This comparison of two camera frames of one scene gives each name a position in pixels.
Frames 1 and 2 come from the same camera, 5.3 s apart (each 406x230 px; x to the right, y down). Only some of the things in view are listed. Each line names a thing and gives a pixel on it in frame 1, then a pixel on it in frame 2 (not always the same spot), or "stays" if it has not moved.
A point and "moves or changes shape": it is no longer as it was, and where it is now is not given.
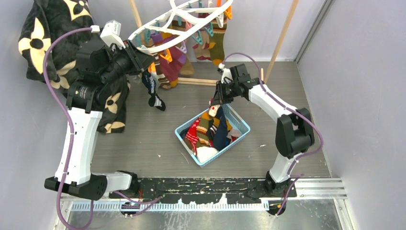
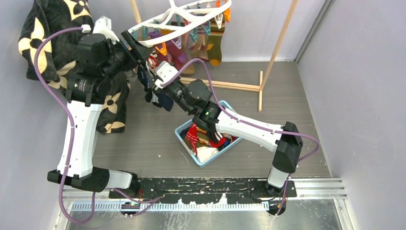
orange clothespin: x=168 y=56 to x=163 y=50
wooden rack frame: x=195 y=81 stays
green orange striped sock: x=217 y=53 stays
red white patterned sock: x=192 y=135 stays
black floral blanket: x=45 y=20 stays
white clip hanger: x=184 y=23 moves or changes shape
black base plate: x=205 y=190 stays
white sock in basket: x=204 y=153 stays
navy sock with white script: x=220 y=137 moves or changes shape
